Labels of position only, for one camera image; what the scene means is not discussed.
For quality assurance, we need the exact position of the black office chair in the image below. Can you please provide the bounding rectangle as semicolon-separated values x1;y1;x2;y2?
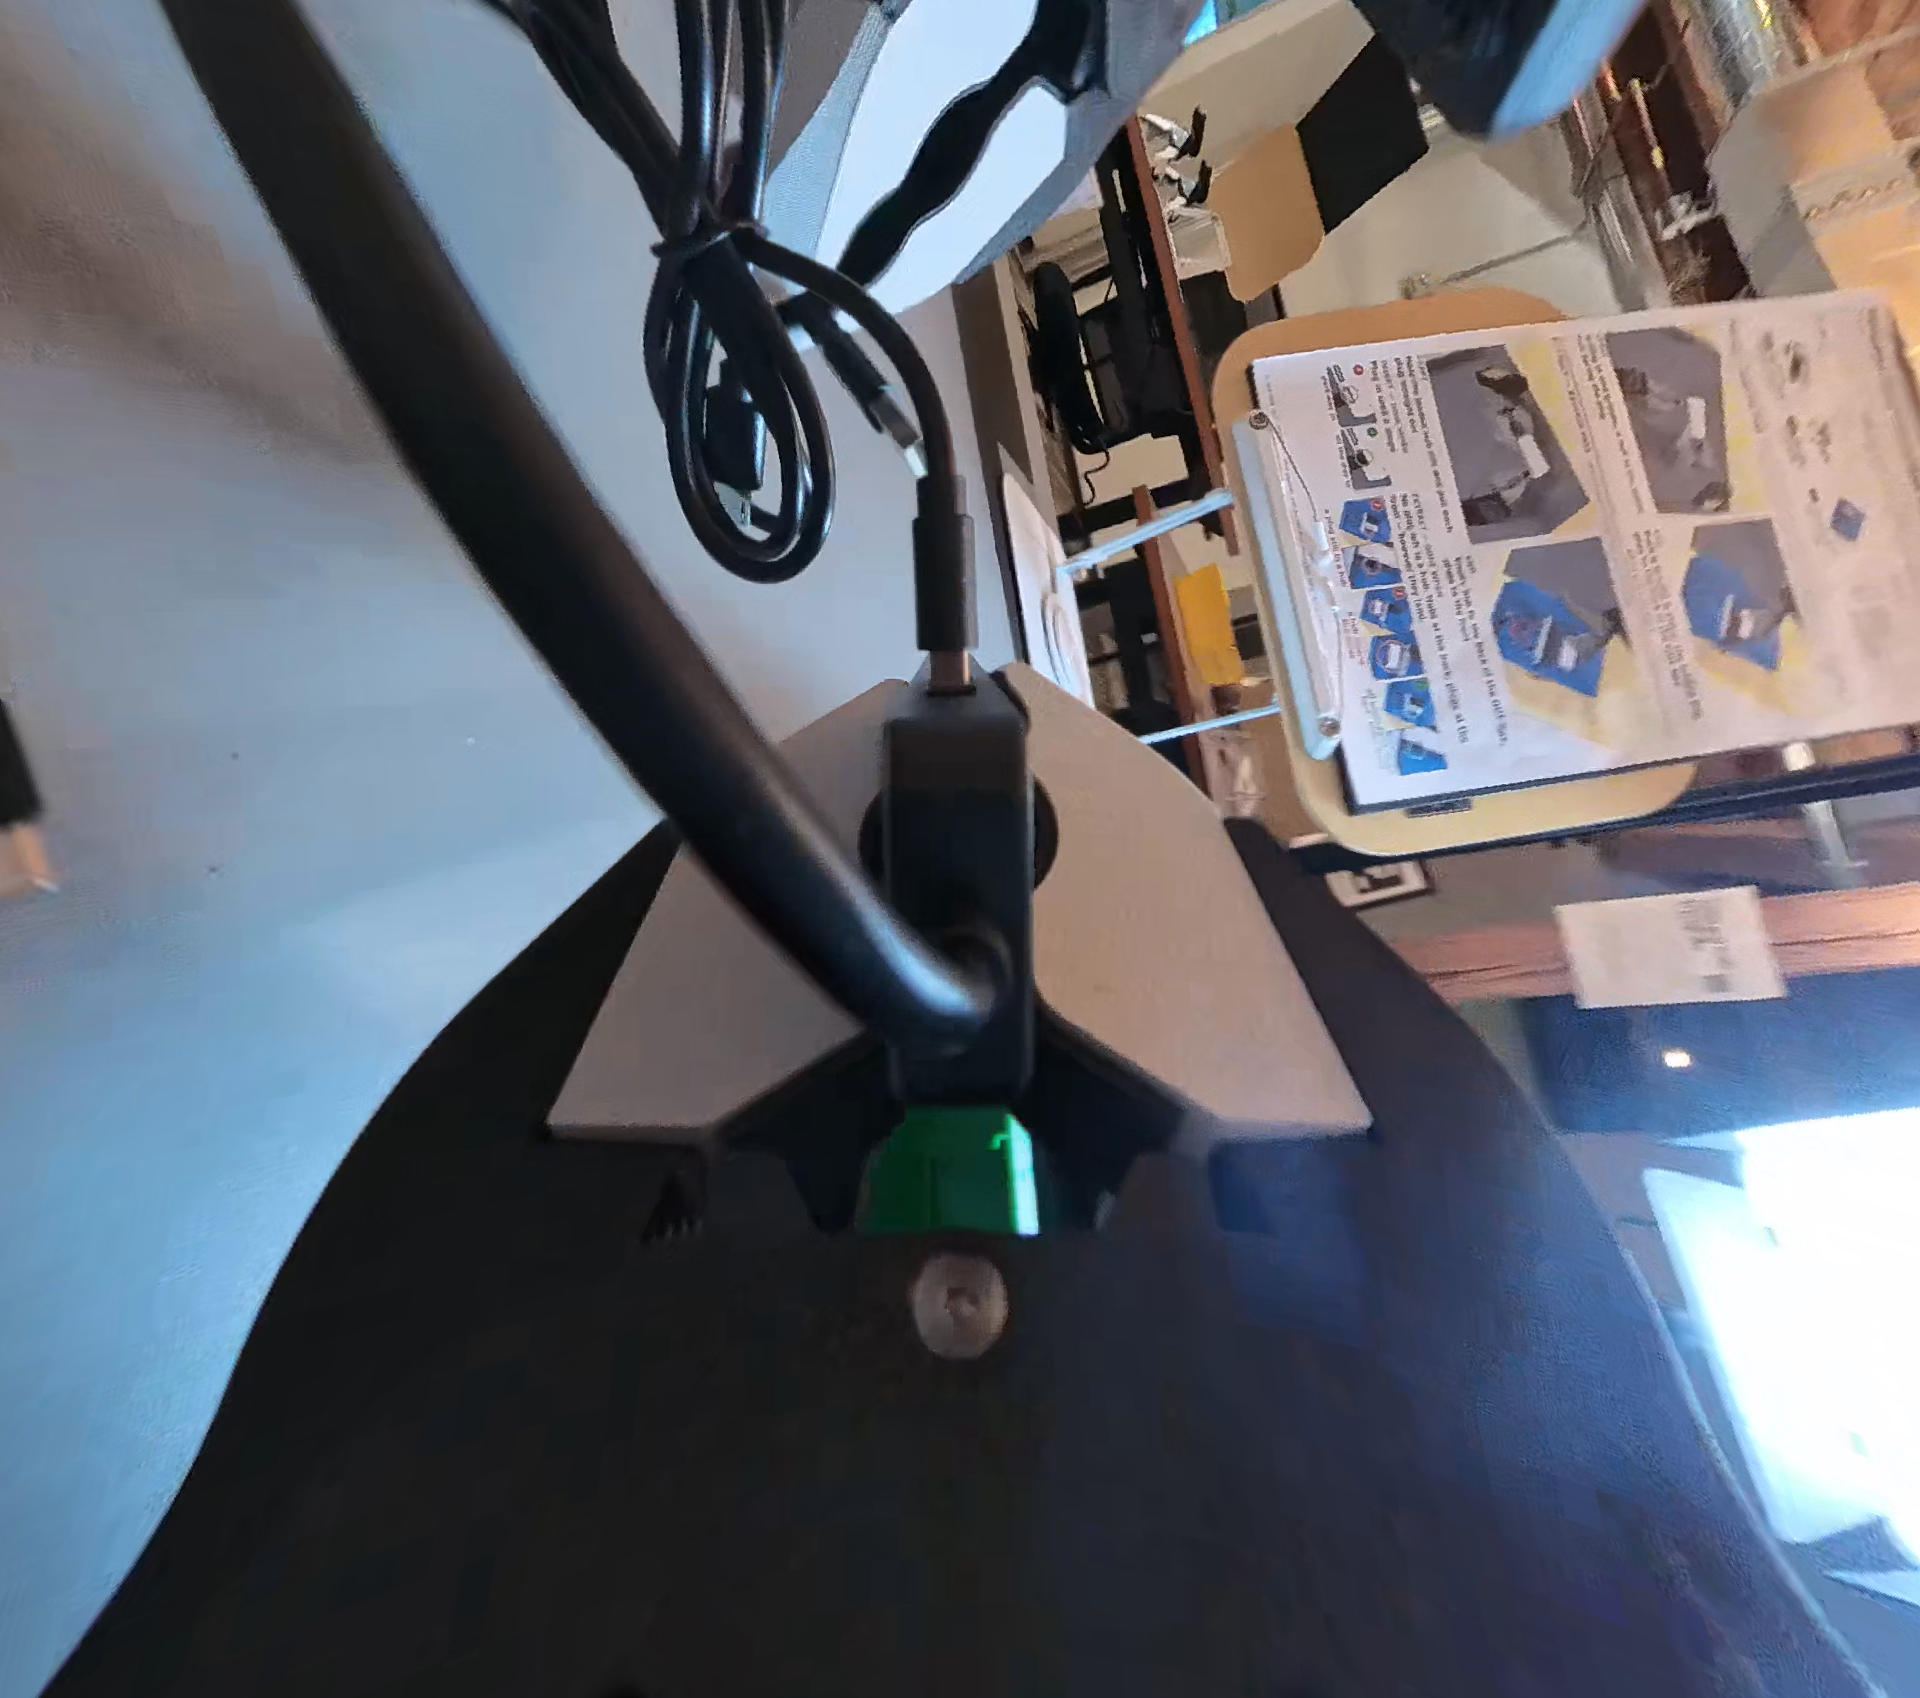
1032;259;1160;458

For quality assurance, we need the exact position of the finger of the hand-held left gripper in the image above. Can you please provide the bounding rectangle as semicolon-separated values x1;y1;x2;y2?
763;0;1071;282
854;79;1111;309

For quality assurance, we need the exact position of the black braided orange-plug cable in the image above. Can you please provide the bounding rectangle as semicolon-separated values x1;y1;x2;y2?
0;696;67;902

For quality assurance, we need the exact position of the black usb cable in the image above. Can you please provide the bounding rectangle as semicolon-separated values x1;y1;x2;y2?
776;292;928;480
507;0;985;698

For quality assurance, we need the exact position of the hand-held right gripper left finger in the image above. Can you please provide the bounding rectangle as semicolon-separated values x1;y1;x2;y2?
544;675;920;1149

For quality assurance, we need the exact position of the white paper note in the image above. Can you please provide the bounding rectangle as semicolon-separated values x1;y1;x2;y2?
1555;889;1790;1014

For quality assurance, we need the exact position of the wooden standing desk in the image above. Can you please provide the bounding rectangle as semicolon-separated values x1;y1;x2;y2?
1116;120;1225;501

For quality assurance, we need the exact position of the instruction board with white stand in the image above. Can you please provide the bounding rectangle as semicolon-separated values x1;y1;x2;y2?
996;288;1920;860

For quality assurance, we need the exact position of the green plastic bin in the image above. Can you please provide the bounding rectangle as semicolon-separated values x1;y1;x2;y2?
858;1104;1043;1238

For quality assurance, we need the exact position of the yellow box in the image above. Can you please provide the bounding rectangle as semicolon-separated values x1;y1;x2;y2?
1175;565;1250;691

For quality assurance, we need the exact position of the silver ventilation duct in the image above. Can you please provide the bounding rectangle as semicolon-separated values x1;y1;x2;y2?
1656;0;1824;132

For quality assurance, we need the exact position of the wooden table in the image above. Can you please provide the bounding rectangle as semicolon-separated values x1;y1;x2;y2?
1381;884;1920;1008

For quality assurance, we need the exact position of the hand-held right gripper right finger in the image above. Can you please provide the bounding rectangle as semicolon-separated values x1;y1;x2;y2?
995;662;1375;1142

